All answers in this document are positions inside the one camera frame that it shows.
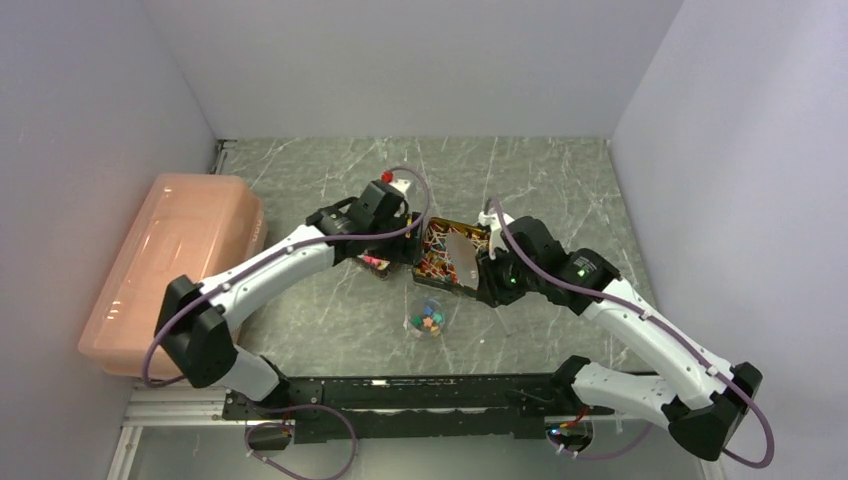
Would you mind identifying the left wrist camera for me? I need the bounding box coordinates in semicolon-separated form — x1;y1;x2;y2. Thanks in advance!
380;171;415;215

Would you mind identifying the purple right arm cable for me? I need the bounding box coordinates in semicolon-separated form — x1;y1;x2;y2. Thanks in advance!
486;197;776;470

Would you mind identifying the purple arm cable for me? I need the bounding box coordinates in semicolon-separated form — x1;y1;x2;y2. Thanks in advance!
486;197;776;470
141;165;433;389

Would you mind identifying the pink plastic storage box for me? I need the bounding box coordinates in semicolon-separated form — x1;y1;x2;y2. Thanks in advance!
78;173;267;378

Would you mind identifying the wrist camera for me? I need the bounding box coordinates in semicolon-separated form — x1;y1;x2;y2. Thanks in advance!
478;211;508;260
380;171;415;215

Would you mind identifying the clear plastic jar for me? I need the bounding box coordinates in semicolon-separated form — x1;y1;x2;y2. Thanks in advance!
403;298;447;339

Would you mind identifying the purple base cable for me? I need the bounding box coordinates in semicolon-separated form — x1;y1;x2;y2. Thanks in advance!
243;402;360;480
553;423;654;462

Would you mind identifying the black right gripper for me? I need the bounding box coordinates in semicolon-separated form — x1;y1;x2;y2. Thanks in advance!
475;243;542;309

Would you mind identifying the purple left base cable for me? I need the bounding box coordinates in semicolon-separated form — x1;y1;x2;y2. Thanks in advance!
243;402;360;480

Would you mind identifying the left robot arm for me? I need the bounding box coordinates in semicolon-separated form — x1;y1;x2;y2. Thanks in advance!
142;171;424;420

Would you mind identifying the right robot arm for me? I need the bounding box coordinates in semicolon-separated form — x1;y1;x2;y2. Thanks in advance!
478;211;764;461

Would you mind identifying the aluminium frame rail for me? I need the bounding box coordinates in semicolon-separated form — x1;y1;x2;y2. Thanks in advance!
107;382;226;480

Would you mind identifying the gold tin of lollipops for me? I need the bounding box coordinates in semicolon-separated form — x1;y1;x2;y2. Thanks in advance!
411;217;490;297

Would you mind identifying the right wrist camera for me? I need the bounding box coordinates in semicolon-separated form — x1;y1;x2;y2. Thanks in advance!
478;211;508;260

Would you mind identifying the gold tin of star candies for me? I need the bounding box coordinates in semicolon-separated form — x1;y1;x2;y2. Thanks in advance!
351;254;397;280

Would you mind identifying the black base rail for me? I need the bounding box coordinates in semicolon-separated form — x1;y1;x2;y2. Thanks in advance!
222;373;612;444

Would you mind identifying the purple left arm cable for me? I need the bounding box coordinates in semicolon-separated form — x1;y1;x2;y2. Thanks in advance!
141;165;433;389

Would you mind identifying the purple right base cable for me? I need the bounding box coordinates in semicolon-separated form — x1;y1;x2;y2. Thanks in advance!
553;423;654;462

